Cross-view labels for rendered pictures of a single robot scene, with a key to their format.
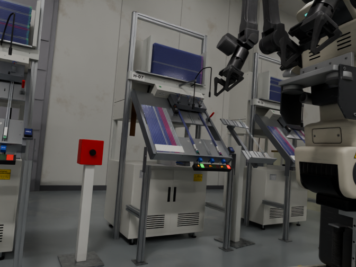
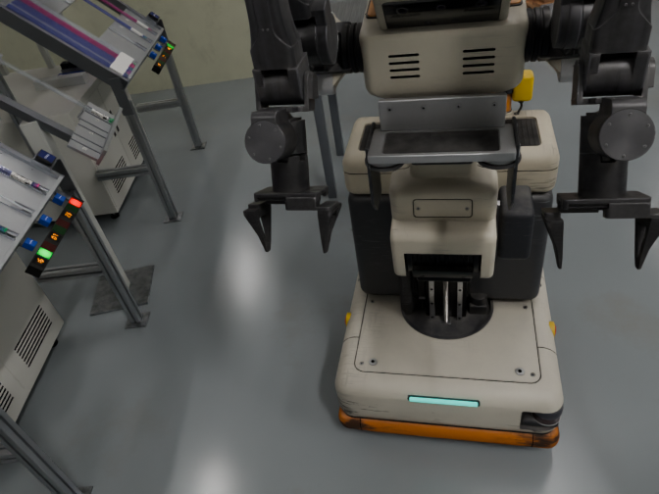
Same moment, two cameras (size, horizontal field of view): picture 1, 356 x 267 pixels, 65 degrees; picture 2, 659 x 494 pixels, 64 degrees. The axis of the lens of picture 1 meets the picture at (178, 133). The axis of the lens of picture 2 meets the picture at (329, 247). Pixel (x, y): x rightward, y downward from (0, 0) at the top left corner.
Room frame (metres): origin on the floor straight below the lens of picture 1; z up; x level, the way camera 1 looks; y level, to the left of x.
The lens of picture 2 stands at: (0.64, 0.34, 1.52)
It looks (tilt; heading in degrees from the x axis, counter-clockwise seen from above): 40 degrees down; 307
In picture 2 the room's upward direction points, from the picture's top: 11 degrees counter-clockwise
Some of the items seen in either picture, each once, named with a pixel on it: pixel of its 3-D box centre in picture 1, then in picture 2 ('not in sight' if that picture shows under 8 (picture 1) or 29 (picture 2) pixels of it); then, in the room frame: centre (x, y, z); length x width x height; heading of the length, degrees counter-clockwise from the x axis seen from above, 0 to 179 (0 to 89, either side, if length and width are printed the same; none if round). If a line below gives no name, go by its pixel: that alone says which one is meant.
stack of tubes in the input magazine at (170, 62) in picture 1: (176, 65); not in sight; (2.52, 0.06, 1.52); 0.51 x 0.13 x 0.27; 121
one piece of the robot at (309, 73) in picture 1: (320, 91); (440, 154); (0.95, -0.48, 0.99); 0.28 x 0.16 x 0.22; 19
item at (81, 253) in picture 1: (86, 199); not in sight; (1.83, 0.56, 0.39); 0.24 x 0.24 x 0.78; 31
